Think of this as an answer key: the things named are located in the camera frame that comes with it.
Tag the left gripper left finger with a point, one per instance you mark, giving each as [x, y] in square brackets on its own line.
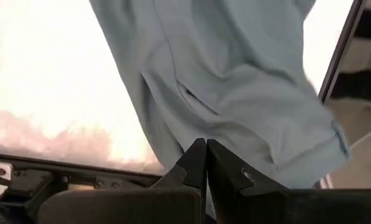
[120, 208]

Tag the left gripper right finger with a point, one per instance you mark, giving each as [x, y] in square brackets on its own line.
[297, 208]

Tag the grey-green garment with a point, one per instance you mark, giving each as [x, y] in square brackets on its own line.
[219, 62]

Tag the silver corner bracket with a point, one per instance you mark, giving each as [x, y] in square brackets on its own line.
[2, 171]

